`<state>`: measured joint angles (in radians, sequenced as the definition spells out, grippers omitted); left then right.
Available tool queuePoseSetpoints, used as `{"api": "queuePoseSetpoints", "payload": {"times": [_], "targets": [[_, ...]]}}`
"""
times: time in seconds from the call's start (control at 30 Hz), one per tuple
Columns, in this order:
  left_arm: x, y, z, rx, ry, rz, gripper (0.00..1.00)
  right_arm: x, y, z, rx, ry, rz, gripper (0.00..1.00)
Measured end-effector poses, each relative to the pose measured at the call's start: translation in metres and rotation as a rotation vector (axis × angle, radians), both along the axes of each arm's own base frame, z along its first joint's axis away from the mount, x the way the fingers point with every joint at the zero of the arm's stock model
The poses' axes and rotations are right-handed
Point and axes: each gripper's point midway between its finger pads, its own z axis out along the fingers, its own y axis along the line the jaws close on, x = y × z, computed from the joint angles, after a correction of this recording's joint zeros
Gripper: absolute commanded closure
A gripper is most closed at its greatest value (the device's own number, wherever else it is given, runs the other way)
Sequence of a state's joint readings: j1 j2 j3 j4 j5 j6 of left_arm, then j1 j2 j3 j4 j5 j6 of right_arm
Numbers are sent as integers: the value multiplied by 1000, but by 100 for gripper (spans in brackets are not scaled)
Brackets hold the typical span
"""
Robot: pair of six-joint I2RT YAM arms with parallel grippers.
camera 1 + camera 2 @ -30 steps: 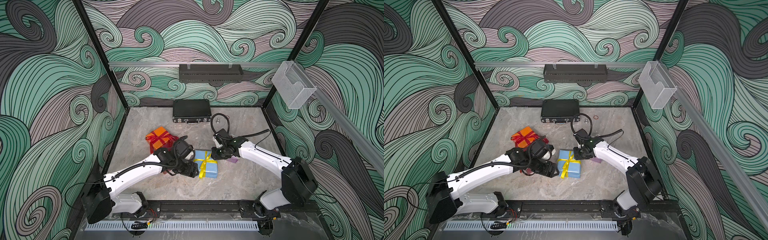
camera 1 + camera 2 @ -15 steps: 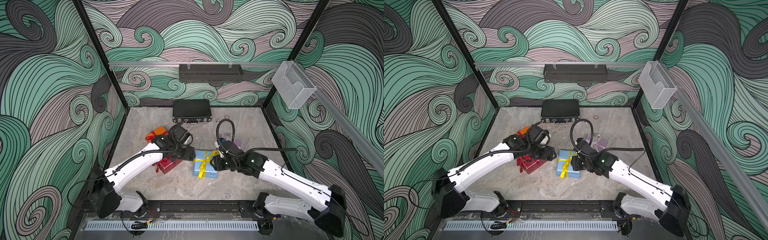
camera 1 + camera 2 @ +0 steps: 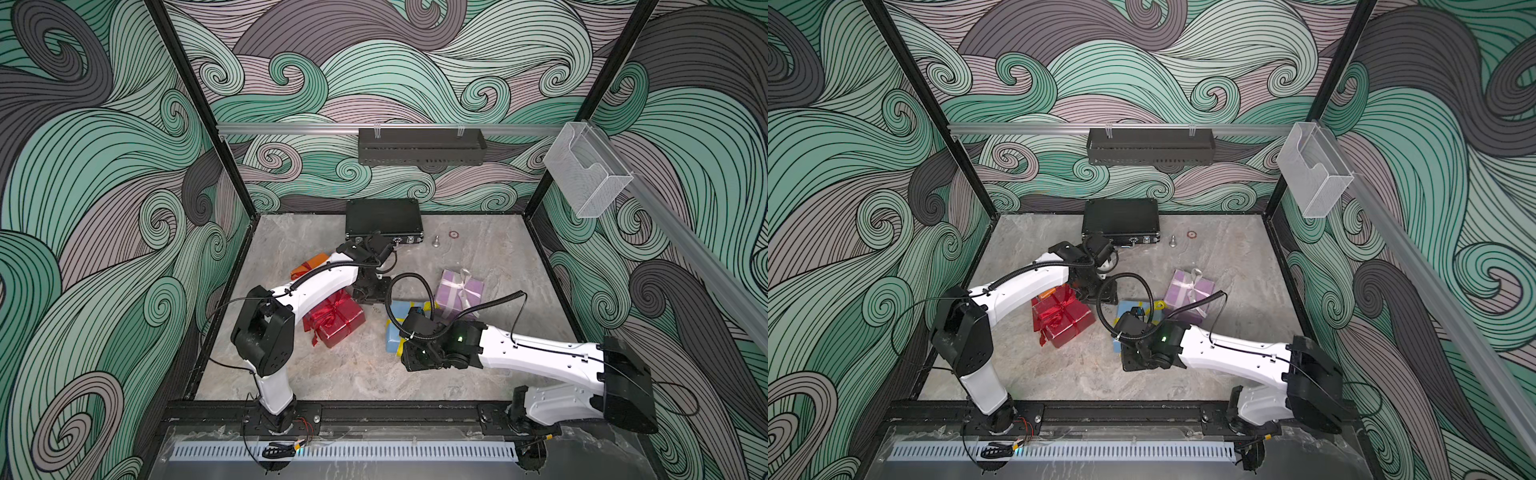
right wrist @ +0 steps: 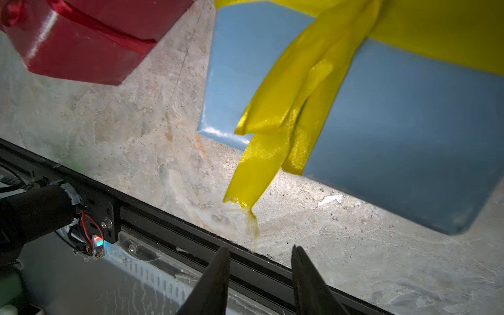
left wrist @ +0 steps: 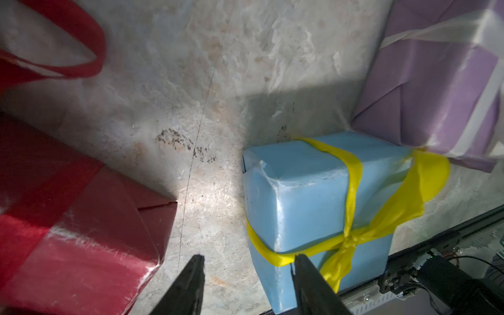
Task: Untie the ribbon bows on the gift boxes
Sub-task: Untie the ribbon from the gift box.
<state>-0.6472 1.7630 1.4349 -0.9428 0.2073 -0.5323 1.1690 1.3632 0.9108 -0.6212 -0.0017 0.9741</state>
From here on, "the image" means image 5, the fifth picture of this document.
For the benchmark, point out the red ribbon on red box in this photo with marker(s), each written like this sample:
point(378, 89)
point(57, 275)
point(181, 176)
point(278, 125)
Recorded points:
point(55, 40)

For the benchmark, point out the blue gift box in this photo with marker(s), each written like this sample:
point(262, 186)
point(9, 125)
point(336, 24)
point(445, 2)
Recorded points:
point(295, 196)

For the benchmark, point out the red gift box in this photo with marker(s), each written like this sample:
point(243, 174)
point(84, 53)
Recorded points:
point(76, 237)

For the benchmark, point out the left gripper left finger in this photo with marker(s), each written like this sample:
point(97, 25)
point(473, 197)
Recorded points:
point(185, 296)

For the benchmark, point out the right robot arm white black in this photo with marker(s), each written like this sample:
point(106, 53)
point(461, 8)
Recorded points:
point(458, 290)

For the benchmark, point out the purple gift box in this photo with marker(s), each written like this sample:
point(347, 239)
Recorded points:
point(373, 113)

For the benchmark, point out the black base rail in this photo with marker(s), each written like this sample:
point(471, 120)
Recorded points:
point(475, 247)

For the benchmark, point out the yellow ribbon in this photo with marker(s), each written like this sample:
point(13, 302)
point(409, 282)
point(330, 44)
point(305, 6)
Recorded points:
point(424, 180)

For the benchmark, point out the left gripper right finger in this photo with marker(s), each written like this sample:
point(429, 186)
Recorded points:
point(313, 294)

